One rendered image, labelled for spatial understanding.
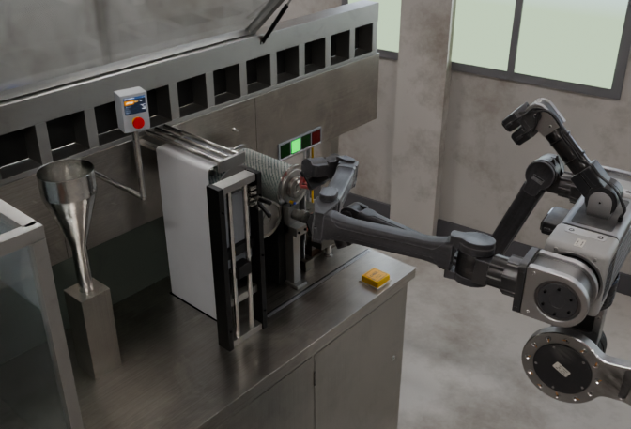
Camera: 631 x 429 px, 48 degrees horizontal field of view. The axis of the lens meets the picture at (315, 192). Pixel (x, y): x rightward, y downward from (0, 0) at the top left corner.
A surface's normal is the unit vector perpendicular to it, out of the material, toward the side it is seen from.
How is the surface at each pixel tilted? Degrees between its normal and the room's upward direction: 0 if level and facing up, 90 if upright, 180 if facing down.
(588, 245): 0
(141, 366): 0
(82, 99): 90
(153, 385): 0
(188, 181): 90
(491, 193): 90
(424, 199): 90
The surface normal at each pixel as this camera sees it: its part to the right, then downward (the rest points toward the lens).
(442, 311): 0.00, -0.89
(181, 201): -0.66, 0.34
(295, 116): 0.75, 0.30
